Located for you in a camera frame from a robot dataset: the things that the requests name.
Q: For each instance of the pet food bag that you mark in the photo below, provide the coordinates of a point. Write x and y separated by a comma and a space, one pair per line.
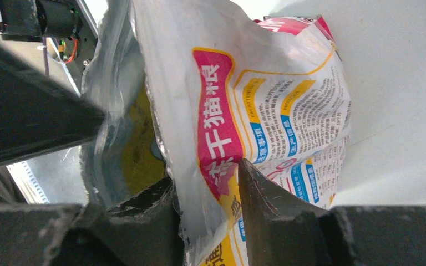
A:
197, 86

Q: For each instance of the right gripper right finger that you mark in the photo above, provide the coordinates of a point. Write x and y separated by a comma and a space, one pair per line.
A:
282, 229

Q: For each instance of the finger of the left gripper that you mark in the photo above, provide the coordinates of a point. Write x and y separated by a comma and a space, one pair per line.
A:
38, 115

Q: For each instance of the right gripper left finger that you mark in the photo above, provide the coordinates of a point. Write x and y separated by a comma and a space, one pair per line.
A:
143, 230

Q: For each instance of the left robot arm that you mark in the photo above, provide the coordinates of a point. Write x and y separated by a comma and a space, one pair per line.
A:
21, 21

